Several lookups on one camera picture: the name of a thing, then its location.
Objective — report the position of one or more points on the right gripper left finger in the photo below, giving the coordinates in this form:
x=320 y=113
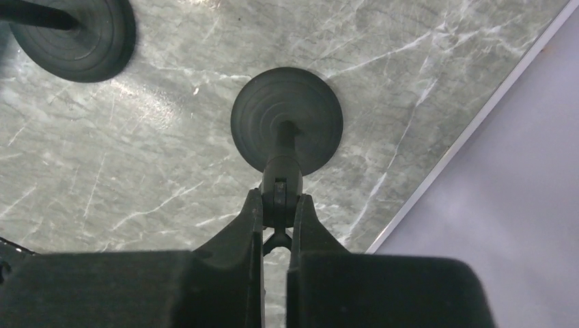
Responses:
x=219 y=284

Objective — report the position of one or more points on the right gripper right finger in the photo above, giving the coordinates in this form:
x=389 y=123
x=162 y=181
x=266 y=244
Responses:
x=328 y=286

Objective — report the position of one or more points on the black round base clip stand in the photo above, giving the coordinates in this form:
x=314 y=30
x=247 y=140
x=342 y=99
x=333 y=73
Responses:
x=287 y=123

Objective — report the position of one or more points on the black round base mic stand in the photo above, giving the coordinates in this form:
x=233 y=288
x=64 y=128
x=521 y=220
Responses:
x=80 y=41

